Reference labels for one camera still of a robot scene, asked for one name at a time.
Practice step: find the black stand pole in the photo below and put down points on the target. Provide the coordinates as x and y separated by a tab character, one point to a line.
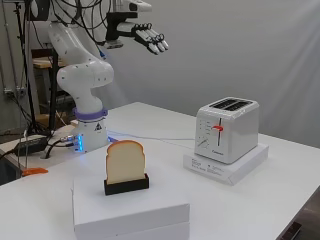
28	83

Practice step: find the white hanging sheet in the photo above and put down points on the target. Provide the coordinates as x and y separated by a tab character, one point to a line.
233	50

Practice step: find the black power supply box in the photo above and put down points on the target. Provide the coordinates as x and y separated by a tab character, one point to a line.
31	145

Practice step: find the white seven-joint robot arm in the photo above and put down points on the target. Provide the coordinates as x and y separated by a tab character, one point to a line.
83	76

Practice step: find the black block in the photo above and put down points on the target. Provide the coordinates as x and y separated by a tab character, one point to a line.
126	188

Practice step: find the plain white flat box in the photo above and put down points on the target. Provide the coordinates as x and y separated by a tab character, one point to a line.
133	210
150	233

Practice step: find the small orange clamp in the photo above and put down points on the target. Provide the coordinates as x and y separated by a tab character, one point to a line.
33	171

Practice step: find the white steel toaster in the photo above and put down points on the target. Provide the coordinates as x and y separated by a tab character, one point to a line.
230	133

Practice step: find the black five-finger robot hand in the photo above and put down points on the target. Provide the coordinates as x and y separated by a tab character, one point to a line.
146	35

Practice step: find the toast bread slice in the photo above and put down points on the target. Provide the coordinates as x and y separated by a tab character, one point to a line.
126	161

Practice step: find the white flat box with print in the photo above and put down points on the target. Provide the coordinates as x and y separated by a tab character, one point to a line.
233	173

